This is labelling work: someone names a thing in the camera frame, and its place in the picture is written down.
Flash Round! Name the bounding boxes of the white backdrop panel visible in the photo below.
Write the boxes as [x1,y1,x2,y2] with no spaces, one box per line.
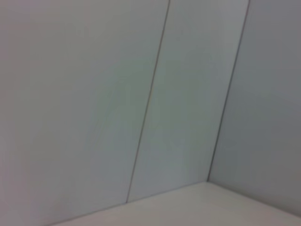
[126,0,250,204]
[206,0,301,217]
[0,0,170,226]

